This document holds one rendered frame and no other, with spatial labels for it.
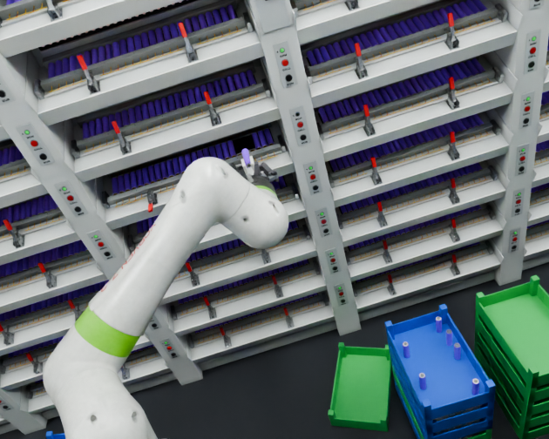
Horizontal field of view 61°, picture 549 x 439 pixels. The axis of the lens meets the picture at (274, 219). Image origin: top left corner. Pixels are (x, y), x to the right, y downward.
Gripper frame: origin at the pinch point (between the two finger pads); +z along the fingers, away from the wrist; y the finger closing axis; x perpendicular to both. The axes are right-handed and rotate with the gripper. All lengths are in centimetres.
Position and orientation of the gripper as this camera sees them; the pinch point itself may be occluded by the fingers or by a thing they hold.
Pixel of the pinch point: (248, 165)
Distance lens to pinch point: 127.5
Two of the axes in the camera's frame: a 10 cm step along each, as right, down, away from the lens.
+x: 2.7, 8.5, 4.5
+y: -9.5, 3.0, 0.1
